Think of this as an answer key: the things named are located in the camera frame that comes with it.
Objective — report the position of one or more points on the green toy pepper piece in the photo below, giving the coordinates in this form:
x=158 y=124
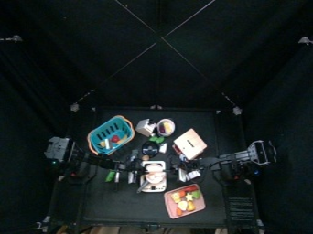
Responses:
x=196 y=194

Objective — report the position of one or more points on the green leafy toy vegetable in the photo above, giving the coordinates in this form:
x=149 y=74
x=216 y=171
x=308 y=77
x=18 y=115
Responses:
x=157 y=139

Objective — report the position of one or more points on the purple toy food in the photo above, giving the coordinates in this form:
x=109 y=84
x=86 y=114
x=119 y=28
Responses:
x=162 y=128

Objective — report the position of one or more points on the pink rectangular tray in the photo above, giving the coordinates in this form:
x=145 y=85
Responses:
x=184 y=213

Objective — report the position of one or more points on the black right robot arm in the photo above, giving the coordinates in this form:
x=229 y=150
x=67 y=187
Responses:
x=261 y=152

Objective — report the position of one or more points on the white wooden knife holder block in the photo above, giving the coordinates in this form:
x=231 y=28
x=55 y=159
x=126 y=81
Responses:
x=144 y=127

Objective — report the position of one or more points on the wooden box with red front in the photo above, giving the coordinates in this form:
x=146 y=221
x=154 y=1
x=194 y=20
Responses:
x=190 y=143

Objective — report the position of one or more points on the cream star shaped toy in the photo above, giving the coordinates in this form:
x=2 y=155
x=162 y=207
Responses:
x=189 y=197

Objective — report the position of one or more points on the small white bowl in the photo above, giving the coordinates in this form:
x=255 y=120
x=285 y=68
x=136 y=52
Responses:
x=166 y=127

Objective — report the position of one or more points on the red toy tomato piece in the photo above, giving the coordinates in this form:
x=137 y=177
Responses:
x=188 y=189

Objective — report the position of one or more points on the teal basket with orange rim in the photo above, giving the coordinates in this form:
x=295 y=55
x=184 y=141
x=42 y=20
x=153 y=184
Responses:
x=102 y=135

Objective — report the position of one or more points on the yellow toy banana piece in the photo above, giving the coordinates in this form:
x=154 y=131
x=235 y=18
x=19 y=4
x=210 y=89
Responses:
x=168 y=128

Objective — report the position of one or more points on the orange toy carrot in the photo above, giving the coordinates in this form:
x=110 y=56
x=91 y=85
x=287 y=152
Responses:
x=178 y=211

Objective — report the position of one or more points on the white and grey kitchen scale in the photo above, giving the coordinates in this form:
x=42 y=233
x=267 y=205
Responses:
x=154 y=186

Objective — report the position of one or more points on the white toy egg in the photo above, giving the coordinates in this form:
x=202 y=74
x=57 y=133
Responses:
x=182 y=206

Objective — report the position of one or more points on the yellow toy corn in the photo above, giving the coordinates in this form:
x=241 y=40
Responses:
x=176 y=197

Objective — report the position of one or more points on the white toy bottle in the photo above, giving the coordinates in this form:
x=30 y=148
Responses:
x=106 y=143

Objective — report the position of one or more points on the black round toy lid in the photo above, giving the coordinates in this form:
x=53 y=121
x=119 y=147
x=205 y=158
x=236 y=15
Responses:
x=150 y=149

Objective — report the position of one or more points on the small round wooden toy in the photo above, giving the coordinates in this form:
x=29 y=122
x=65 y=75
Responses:
x=145 y=157

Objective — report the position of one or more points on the red toy food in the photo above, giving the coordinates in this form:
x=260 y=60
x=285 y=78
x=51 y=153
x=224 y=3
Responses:
x=115 y=139

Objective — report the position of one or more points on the white text label sticker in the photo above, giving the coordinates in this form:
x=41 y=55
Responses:
x=240 y=207

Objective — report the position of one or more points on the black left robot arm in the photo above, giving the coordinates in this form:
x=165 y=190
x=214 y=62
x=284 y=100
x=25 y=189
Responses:
x=61 y=149

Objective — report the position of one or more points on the yellow toy food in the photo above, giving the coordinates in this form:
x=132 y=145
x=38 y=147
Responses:
x=121 y=142

